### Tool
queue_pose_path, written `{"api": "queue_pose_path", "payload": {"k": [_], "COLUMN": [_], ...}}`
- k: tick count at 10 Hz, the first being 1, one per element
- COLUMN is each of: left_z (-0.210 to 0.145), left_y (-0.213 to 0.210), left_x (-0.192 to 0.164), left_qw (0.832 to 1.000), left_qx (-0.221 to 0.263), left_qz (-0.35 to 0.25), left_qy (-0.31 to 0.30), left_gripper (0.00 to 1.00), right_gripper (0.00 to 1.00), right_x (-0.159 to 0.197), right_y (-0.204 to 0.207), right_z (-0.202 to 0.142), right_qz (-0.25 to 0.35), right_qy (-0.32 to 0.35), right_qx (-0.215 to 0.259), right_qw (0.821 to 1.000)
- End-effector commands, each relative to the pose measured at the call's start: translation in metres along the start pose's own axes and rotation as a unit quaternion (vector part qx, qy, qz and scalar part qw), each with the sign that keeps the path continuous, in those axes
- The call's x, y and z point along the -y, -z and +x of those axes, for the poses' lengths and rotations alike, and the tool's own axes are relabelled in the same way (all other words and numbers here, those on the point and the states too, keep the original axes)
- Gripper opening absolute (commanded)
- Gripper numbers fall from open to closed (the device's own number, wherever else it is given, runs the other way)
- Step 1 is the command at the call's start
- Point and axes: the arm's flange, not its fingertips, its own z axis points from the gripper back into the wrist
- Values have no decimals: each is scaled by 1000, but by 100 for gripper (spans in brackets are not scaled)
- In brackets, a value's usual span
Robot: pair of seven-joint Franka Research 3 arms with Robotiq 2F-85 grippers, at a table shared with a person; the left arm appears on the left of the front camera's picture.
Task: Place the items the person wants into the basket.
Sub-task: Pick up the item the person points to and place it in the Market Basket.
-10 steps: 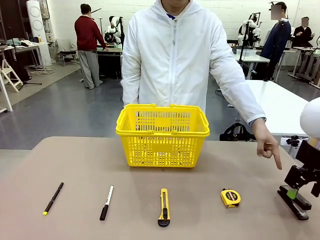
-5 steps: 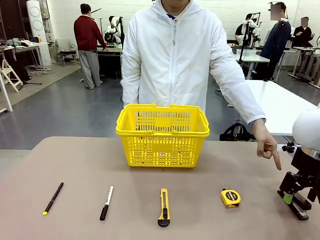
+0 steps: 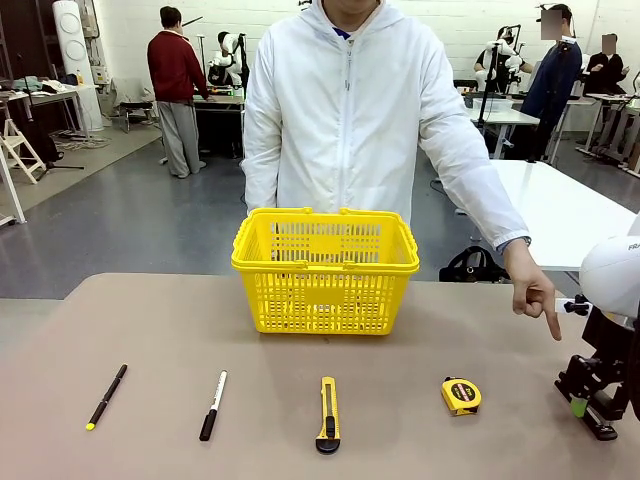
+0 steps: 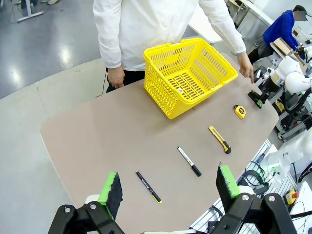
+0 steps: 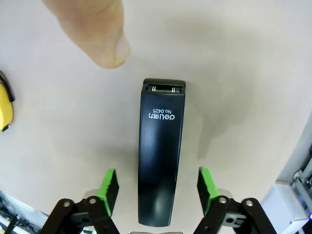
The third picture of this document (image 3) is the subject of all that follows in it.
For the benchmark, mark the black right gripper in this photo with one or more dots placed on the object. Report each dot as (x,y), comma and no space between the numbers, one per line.
(612,345)

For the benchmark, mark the yellow and black tape measure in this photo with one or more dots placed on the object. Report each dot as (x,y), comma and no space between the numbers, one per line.
(461,396)

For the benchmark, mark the person's right forearm white sleeve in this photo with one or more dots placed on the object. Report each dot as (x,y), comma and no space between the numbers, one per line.
(260,170)

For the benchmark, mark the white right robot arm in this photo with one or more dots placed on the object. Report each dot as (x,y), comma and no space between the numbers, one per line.
(612,275)

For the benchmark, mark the person's left forearm white sleeve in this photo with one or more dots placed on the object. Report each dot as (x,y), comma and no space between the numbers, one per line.
(487,200)

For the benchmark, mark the yellow plastic shopping basket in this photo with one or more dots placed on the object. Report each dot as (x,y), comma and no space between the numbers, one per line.
(325,300)

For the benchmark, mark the person in dark blue coat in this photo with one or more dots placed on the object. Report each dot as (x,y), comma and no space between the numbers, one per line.
(552,90)

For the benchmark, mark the seated person in black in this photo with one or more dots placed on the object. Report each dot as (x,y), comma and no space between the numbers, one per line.
(605,70)

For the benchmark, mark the person in white hoodie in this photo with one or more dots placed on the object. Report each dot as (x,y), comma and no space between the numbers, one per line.
(345,125)

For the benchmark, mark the person in red sweater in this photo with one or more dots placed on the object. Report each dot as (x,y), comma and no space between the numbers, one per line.
(175,90)

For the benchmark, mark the person's left hand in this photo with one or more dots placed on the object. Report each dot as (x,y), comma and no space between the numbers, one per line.
(532,290)

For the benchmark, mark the black bag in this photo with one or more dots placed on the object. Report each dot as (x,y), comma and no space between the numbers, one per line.
(472,267)

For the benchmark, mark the large white table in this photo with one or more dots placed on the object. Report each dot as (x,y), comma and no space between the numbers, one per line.
(555,210)

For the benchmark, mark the yellow and black utility knife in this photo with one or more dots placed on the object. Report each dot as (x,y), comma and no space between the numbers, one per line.
(328,415)

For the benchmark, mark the white table with bin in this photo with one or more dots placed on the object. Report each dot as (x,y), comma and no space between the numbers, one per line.
(500,117)

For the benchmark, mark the white robot on black stand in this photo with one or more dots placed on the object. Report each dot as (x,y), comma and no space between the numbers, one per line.
(502,60)

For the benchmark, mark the white marker with black cap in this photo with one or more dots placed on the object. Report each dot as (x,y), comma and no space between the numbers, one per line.
(214,404)

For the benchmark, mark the dark table with green light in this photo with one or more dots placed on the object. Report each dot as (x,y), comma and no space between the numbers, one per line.
(220,102)

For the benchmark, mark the black pen with yellow tip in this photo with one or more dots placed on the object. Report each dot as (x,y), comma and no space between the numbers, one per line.
(107,397)

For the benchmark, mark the black metal chair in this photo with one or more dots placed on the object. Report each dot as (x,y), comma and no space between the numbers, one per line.
(136,112)

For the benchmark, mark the wooden step ladder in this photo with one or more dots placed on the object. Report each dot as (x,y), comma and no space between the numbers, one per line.
(20,150)

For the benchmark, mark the white cluttered work table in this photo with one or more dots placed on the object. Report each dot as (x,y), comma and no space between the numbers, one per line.
(45,95)

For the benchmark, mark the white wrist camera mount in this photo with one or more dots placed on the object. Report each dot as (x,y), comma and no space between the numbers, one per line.
(576,305)

